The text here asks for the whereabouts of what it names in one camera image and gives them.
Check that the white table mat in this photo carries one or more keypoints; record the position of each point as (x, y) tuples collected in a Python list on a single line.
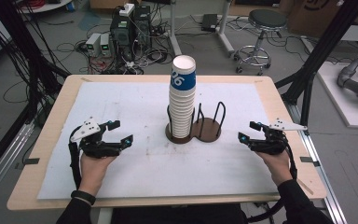
[(136, 174)]

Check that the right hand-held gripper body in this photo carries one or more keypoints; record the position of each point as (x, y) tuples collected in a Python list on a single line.
[(272, 143)]

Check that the stack of white paper cups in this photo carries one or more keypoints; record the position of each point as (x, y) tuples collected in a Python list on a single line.
[(181, 115)]

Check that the white desk leg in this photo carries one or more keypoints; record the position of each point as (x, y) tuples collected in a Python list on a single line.
[(174, 31), (225, 34)]

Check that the brown cardboard box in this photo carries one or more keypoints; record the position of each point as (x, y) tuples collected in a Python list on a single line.
[(310, 15)]

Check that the wooden table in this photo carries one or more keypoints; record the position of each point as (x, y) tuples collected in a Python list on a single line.
[(54, 124)]

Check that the person's black clothing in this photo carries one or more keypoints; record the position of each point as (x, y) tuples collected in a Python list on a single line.
[(180, 216)]

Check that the black metal frame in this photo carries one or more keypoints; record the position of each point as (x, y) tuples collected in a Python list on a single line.
[(329, 40)]

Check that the person's right hand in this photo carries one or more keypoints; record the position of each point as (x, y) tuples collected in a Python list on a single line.
[(276, 168)]

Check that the black flat box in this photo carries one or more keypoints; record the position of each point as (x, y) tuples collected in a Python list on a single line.
[(209, 22)]

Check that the white power strip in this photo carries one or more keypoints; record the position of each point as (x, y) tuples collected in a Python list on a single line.
[(126, 9)]

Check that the black computer tower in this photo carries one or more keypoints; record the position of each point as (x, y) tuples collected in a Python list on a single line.
[(143, 25), (122, 34)]

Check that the black round stool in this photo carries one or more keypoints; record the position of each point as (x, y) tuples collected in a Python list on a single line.
[(267, 18)]

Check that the white round table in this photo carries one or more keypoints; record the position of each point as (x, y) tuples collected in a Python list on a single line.
[(46, 6)]

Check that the aluminium rail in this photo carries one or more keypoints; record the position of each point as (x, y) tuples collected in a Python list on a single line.
[(326, 186), (3, 165)]

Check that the white platform board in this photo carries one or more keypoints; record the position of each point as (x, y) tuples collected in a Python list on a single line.
[(338, 105)]

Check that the person's left hand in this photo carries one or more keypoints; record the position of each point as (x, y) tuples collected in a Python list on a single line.
[(94, 171)]

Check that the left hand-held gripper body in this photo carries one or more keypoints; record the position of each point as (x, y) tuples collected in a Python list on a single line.
[(94, 146)]

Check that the grey power supply unit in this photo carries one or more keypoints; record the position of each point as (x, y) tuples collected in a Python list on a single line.
[(106, 45), (92, 43)]

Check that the grey tape strip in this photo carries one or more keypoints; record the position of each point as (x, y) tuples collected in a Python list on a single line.
[(31, 161), (309, 160)]

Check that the black wristband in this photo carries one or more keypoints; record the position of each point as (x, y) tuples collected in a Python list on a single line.
[(83, 196)]

